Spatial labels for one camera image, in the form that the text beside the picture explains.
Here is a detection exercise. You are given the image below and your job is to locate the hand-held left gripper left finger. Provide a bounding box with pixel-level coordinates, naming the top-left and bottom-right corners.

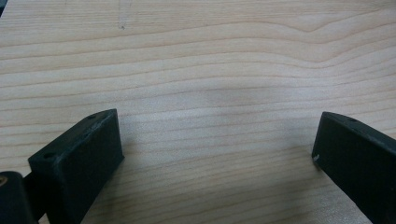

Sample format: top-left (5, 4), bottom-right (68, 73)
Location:
top-left (27, 108), bottom-right (125, 224)

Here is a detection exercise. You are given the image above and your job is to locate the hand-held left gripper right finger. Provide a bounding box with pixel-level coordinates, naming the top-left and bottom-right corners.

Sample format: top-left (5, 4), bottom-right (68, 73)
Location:
top-left (311, 111), bottom-right (396, 224)

